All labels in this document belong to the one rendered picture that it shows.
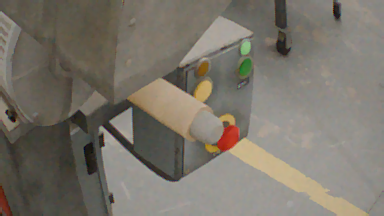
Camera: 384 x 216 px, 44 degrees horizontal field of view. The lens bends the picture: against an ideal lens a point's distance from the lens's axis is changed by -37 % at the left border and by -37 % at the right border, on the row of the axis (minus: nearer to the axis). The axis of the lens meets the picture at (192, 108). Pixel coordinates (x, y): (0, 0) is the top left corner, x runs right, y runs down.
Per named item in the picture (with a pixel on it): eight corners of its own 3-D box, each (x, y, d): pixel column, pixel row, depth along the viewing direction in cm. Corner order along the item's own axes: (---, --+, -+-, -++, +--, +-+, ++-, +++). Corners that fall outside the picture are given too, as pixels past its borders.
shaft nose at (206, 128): (213, 118, 63) (196, 141, 63) (202, 106, 61) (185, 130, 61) (230, 128, 62) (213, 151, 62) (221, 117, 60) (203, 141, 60)
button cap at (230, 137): (203, 146, 106) (205, 124, 103) (222, 134, 108) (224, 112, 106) (222, 158, 104) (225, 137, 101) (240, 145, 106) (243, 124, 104)
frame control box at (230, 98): (71, 146, 117) (67, 33, 102) (144, 99, 130) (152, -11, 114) (157, 218, 104) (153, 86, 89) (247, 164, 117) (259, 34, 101)
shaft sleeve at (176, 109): (98, 45, 73) (82, 67, 73) (88, 34, 71) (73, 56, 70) (217, 116, 64) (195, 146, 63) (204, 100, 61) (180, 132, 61)
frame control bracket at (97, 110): (75, 124, 101) (74, 104, 98) (155, 74, 112) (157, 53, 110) (88, 136, 99) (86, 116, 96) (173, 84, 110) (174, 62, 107)
